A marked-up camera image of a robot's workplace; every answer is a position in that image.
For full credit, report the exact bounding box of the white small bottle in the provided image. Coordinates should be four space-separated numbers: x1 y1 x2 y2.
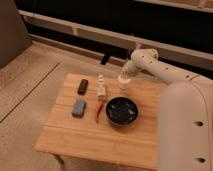
97 75 106 100

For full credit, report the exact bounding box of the wooden table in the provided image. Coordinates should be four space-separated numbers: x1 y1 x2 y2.
35 74 166 170

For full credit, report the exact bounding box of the black shelf rack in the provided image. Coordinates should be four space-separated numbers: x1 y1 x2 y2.
15 0 213 71

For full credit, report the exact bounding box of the dark ceramic bowl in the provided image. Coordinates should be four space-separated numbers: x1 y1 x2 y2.
106 97 139 126

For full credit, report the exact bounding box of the black rectangular block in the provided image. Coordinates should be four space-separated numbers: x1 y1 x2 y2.
77 79 88 95

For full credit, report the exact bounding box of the blue sponge block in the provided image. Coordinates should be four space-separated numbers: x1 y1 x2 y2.
72 99 86 118

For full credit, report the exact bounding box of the white ceramic cup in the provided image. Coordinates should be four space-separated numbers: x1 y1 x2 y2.
118 76 130 90

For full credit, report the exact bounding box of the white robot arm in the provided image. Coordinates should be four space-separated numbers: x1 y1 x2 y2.
118 49 213 171

